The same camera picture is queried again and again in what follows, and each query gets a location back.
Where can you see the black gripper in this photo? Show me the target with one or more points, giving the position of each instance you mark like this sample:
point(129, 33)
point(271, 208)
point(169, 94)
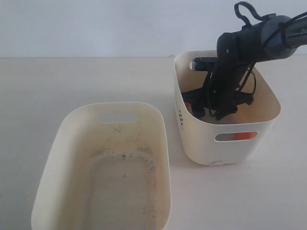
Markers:
point(223, 90)

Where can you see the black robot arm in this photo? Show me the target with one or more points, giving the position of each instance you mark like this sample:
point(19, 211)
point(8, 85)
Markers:
point(277, 37)

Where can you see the large cream plastic bin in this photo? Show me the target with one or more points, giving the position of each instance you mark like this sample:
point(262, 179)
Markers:
point(108, 169)

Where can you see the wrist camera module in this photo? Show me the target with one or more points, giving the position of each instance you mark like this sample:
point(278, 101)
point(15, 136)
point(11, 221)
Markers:
point(203, 63)

